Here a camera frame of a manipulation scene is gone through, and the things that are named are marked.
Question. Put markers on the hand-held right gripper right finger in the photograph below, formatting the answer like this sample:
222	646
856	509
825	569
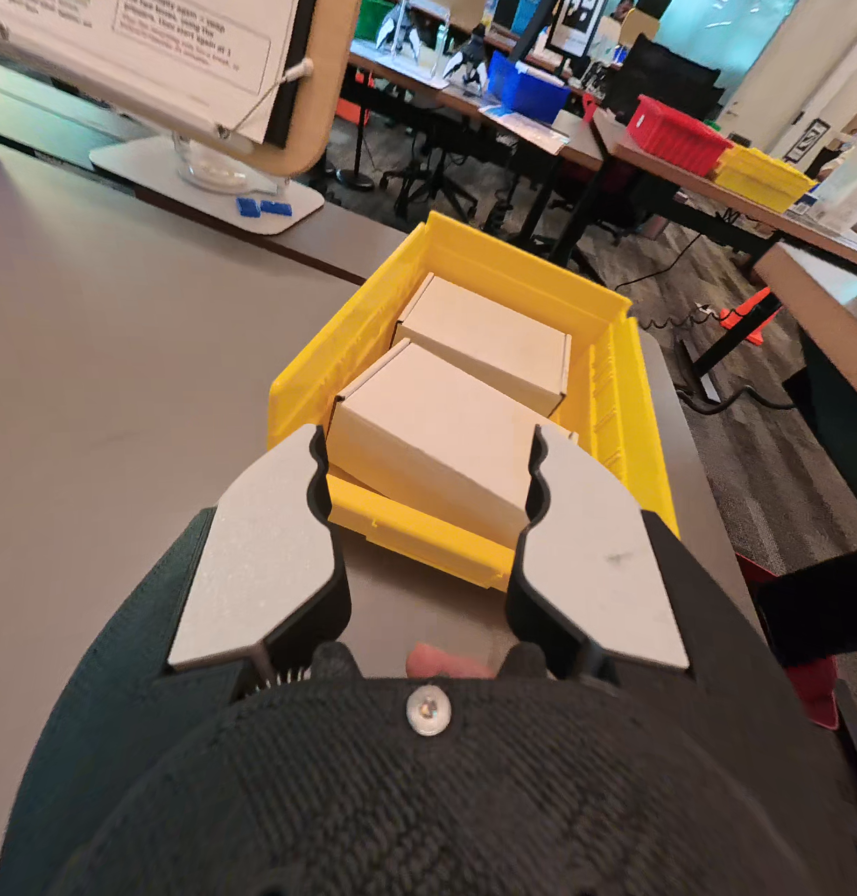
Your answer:
603	560

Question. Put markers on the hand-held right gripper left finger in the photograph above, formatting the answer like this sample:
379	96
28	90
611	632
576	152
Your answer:
253	553

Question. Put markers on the white cardboard box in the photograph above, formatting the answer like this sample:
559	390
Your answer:
435	434
484	336

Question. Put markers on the yellow plastic bin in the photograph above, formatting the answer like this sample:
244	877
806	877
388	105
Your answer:
764	178
512	269

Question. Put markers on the orange traffic cone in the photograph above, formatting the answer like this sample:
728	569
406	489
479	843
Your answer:
750	315

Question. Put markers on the wooden table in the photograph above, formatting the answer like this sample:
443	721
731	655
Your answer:
757	208
582	136
806	301

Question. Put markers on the small square blue block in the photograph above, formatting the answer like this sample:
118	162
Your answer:
246	208

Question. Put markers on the small long blue block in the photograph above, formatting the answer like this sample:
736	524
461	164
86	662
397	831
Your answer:
276	208

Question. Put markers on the red plastic bin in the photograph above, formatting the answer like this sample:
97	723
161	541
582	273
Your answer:
673	136

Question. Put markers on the printed paper sheet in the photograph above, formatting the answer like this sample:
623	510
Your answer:
526	129

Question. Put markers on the wooden document stand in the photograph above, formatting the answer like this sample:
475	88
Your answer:
320	105

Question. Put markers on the blue plastic bin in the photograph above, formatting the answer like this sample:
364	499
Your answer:
533	98

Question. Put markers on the black office chair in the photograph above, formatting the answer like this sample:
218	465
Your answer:
659	77

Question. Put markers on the printed instruction sheet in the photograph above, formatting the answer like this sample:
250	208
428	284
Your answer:
155	63

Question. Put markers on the spare gripper on clear stand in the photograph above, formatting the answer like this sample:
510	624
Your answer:
468	63
398	31

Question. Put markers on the computer monitor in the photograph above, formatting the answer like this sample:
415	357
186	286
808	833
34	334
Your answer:
575	28

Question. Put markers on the green plastic bin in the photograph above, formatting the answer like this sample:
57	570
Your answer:
372	17

